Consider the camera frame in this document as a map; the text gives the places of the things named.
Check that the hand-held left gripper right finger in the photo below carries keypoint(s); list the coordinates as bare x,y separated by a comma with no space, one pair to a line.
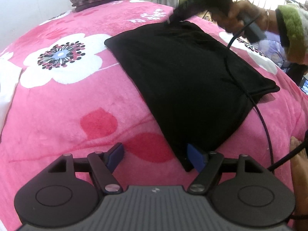
196,157

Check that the pink floral blanket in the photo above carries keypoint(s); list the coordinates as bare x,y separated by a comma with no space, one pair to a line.
72,101

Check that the person's foot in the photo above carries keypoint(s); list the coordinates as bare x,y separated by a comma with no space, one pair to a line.
299,173

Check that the white garment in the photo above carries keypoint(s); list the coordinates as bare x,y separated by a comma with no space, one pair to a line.
7,96

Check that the black t-shirt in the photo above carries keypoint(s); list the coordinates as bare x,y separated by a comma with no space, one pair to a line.
192,77

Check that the person's right hand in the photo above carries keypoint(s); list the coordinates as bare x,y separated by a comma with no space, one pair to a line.
226,18

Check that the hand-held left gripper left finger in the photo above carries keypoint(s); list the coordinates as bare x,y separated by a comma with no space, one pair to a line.
116,155

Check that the lavender printed cloth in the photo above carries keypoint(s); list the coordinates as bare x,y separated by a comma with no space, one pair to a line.
274,53

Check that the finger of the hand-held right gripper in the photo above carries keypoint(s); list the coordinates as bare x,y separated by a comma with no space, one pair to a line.
190,8

